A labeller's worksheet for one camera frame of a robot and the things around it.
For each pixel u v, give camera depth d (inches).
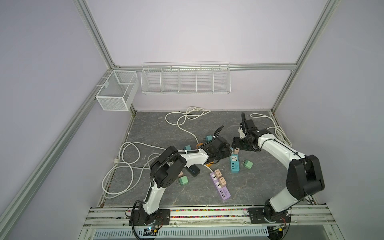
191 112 47.1
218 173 31.8
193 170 34.3
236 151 35.8
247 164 35.2
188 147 38.0
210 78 41.9
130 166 35.0
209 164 31.2
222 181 30.9
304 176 17.7
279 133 41.4
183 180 33.0
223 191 31.1
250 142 25.8
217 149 29.0
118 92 39.6
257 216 29.0
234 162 35.1
